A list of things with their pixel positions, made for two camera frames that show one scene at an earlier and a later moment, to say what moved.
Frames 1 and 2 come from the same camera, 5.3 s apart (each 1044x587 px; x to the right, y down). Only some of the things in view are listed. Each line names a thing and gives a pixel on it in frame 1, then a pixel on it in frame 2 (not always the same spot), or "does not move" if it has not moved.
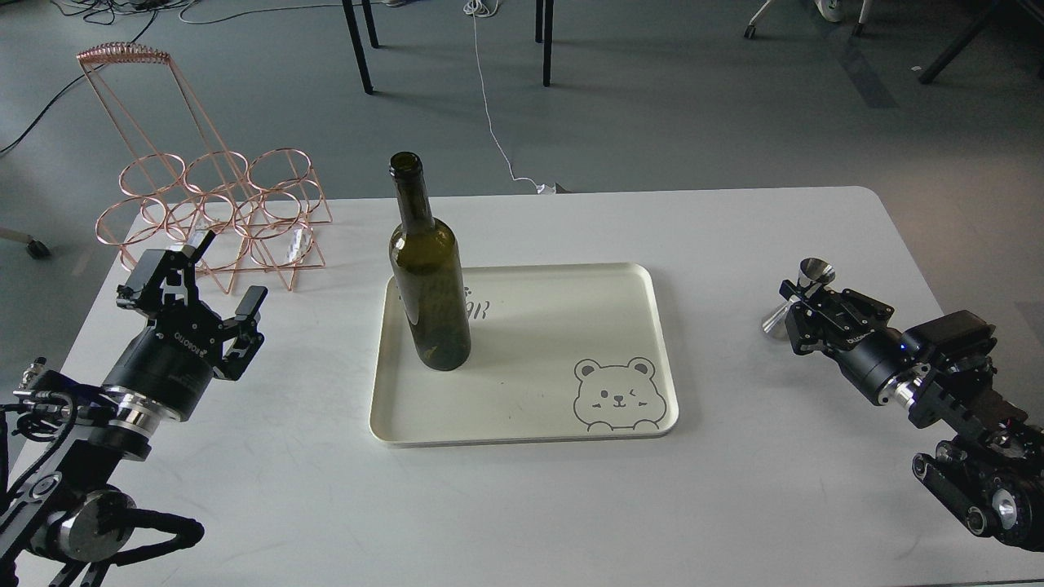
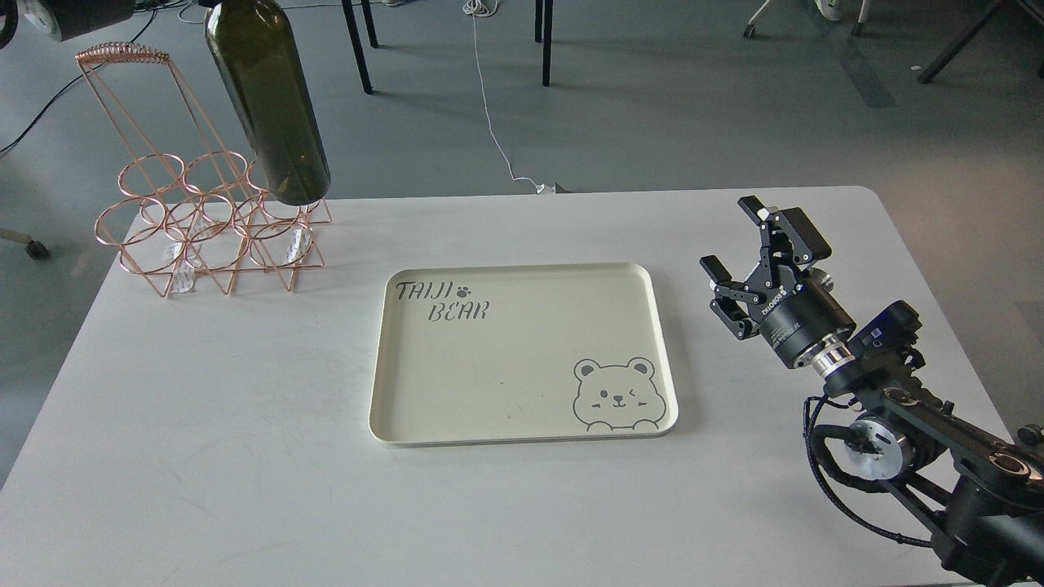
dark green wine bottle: x=431 y=267 → x=254 y=46
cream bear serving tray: x=558 y=352 does not move
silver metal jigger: x=813 y=273 does not move
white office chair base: x=832 y=10 does not move
